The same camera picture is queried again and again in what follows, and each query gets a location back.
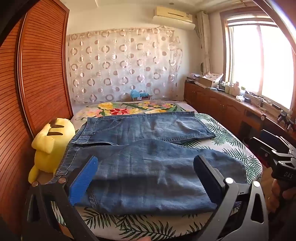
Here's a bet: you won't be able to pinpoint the long wooden low cabinet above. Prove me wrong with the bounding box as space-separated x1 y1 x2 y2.
184 81 296 145

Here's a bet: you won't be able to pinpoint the light blue plastic toy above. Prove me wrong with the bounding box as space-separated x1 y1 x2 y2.
131 90 150 99

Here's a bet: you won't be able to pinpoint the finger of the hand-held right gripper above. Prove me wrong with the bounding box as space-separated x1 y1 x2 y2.
260 129 295 152
245 137 277 163

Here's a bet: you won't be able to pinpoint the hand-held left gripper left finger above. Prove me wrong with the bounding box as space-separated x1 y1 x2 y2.
22 156 99 241

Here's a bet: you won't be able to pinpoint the sheer circle-patterned curtain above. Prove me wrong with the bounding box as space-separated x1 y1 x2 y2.
67 27 186 104

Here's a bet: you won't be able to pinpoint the blue denim pants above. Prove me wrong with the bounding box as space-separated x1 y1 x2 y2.
55 111 248 215

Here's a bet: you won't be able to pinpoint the wooden framed window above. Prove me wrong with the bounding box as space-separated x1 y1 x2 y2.
220 6 296 112

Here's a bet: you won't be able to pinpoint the wooden slatted wardrobe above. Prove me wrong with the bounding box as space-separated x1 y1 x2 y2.
0 0 75 232

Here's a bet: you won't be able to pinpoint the floral bed sheet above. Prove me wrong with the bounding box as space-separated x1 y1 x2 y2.
70 100 200 124

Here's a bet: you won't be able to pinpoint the leaf-printed folded blanket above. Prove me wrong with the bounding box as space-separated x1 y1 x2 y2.
51 112 263 240

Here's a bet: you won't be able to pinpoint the white lace window curtain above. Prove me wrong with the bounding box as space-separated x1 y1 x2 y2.
196 10 212 73

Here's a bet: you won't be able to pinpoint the white wall air conditioner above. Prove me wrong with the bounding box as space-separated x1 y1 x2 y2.
153 6 196 31

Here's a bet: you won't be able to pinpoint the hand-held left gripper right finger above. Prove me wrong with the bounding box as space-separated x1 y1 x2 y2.
193 155 270 241

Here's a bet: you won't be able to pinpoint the dark wooden chair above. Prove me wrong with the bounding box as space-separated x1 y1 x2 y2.
240 113 296 163

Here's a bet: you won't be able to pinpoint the person's right hand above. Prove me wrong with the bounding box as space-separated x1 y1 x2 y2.
266 178 284 212

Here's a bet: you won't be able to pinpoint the yellow plush toy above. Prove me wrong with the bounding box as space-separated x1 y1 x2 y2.
28 117 76 182

